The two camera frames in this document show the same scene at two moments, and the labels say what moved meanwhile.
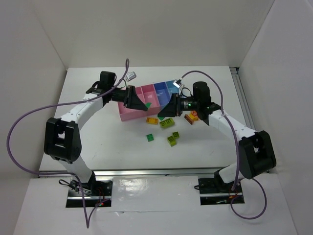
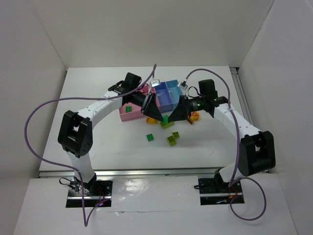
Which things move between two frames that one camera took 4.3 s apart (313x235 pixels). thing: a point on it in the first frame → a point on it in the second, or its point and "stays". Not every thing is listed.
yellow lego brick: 152,120 stays
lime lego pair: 171,139 stays
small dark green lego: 149,137 stays
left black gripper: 130,97 → 147,104
